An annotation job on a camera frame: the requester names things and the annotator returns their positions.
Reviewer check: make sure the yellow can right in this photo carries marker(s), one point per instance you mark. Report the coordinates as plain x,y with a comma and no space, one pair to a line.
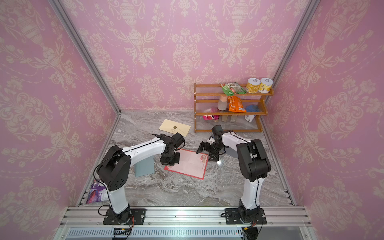
265,85

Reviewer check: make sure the wooden three-tier shelf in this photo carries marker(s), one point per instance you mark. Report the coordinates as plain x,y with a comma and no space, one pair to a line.
209,94

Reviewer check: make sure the red bordered pink card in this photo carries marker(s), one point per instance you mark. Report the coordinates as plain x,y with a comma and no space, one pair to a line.
190,164

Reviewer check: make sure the green snack packet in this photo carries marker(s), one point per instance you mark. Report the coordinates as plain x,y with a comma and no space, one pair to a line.
230,89

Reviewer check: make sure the grey envelope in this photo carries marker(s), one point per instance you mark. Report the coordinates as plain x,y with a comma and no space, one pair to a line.
231,152

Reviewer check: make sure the aluminium front rail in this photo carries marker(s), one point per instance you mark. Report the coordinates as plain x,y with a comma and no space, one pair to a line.
185,223

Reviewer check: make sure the teal green envelope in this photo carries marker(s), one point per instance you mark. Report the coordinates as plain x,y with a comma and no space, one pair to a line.
145,167

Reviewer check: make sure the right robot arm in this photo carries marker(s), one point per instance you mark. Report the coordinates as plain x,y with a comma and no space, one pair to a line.
254,165

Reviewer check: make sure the purple snack bag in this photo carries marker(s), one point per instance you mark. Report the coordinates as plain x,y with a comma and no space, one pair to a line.
97,193

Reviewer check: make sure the orange snack bag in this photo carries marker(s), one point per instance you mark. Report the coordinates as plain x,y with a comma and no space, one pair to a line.
236,105

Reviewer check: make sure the cream yellow envelope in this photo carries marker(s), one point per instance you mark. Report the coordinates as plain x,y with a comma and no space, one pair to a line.
175,127

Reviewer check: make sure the pink beige bottle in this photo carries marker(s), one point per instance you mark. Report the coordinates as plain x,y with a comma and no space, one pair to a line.
223,103

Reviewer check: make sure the yellow can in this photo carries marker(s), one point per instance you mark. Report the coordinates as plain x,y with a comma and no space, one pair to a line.
265,85
253,85

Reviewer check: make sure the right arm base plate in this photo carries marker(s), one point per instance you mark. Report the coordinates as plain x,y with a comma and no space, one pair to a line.
237,216

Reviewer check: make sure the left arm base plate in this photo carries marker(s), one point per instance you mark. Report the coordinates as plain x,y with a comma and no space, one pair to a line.
130,216

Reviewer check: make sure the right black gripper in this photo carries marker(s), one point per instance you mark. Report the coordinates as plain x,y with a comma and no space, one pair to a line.
215,156

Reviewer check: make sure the blue cloth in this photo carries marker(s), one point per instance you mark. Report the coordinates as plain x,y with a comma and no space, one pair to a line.
252,109

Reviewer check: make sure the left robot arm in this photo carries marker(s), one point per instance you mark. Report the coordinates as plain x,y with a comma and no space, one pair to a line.
113,171

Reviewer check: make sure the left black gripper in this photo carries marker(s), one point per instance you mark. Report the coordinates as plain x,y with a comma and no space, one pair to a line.
166,162

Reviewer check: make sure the magenta pink item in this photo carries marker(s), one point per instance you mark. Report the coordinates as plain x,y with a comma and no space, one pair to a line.
211,116

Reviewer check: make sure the yellow can left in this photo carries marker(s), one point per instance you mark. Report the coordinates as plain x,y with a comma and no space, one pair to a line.
253,85

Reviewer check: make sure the white cup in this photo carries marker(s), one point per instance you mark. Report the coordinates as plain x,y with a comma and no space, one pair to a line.
249,118

